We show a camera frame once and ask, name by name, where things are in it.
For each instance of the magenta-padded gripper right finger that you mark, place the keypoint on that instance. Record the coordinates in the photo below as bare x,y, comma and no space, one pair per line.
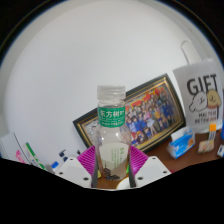
153,170

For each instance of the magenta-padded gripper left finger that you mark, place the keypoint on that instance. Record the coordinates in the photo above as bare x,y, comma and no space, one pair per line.
73,170

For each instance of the clear green-labelled drink bottle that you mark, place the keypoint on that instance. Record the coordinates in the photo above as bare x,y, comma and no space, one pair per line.
112,146

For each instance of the dark blue pump bottle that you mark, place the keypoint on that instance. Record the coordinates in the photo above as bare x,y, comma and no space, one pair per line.
63,156

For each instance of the blue tissue pack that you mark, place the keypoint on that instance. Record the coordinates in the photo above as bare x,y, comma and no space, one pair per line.
181,145

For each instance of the white printed tube box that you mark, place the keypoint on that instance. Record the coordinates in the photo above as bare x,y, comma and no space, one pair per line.
33,156

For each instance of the black-framed group picture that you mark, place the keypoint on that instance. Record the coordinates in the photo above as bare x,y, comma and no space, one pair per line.
153,113

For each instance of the small patterned pouch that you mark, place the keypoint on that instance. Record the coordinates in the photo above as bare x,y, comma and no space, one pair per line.
205,146

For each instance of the colourful puzzle cube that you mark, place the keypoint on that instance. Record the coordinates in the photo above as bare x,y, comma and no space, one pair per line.
212,130

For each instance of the white paper gift bag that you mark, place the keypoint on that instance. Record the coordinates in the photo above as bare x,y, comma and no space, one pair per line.
200,96

